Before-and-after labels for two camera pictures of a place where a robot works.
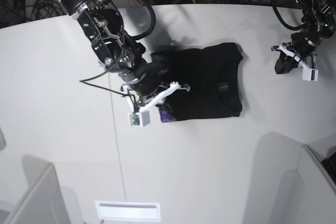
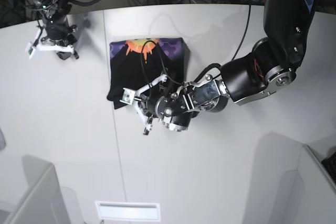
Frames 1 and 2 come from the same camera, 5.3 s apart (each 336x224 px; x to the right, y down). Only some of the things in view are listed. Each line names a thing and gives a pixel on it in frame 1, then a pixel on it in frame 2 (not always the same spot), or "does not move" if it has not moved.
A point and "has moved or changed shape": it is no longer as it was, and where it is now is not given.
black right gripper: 303,44 → 173,109
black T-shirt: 211,73 has moved or changed shape
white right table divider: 319,189 does not move
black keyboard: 329,163 does not move
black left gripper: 146,78 → 59,32
